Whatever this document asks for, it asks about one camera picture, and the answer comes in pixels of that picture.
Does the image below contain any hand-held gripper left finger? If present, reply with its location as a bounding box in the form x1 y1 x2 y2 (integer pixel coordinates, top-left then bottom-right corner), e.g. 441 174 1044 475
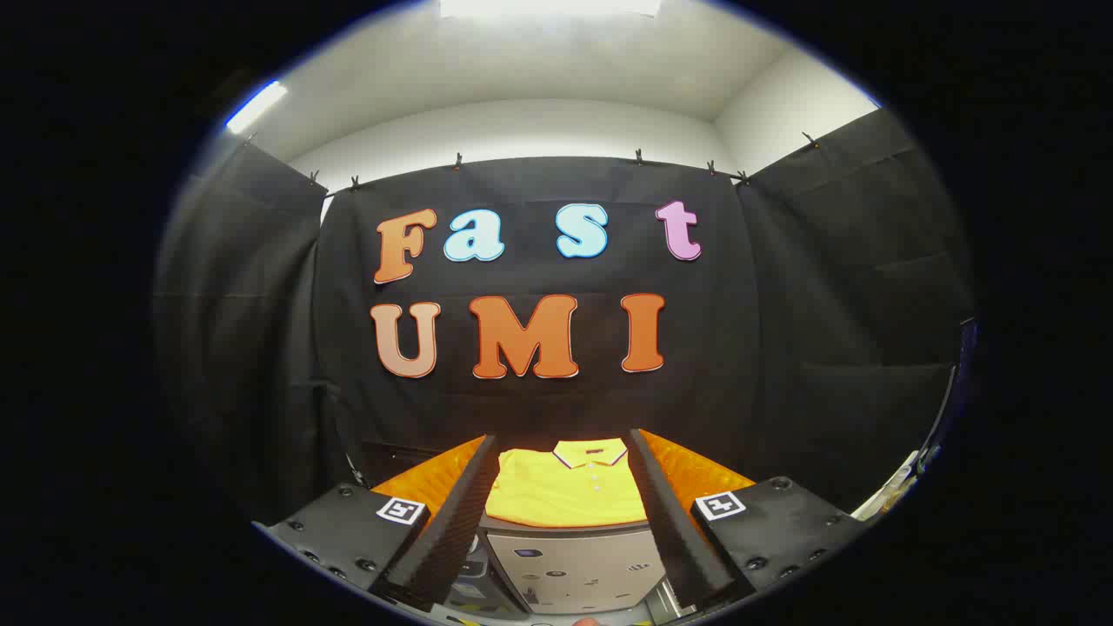
252 433 499 611

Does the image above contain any yellow polo shirt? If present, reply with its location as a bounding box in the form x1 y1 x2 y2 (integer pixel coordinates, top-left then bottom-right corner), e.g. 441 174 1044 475
484 437 650 529

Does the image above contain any long ceiling light strip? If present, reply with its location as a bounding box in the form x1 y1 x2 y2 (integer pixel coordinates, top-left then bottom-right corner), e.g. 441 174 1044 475
225 80 289 135

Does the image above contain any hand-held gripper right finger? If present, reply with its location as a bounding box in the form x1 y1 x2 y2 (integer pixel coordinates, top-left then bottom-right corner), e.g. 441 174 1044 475
626 428 872 611

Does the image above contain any rectangular ceiling light panel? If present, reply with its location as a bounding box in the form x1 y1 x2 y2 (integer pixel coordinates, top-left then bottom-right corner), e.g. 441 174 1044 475
439 0 662 19

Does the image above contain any row of black clips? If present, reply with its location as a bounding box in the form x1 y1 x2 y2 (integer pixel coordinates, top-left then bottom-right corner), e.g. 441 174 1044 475
243 130 823 189

